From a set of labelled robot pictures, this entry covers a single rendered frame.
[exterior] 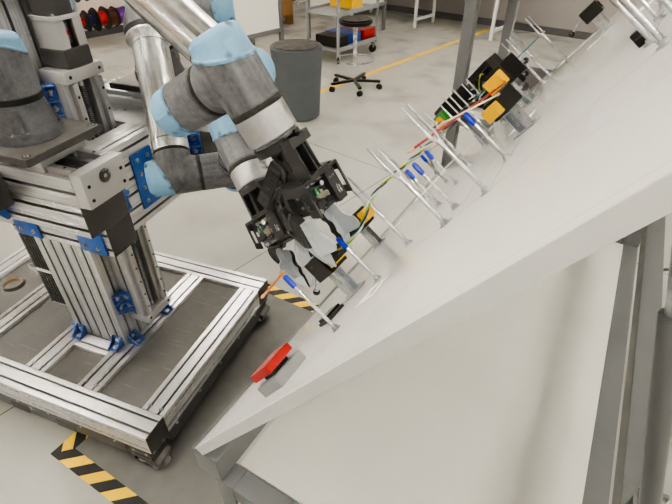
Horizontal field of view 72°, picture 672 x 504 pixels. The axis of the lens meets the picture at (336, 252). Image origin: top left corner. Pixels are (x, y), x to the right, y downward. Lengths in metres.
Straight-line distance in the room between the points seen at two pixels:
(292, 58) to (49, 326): 2.86
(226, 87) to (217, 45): 0.05
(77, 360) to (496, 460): 1.58
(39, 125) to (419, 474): 1.09
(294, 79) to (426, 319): 3.96
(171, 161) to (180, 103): 0.33
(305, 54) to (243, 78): 3.59
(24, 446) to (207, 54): 1.80
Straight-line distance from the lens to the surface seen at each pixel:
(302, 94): 4.31
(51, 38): 1.50
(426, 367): 1.06
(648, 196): 0.27
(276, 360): 0.62
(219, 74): 0.63
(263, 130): 0.63
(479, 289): 0.32
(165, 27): 0.84
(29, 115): 1.28
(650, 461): 0.64
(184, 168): 0.99
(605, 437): 1.07
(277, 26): 6.20
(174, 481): 1.88
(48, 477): 2.06
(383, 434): 0.95
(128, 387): 1.89
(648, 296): 1.09
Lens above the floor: 1.61
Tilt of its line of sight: 37 degrees down
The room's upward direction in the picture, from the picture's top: straight up
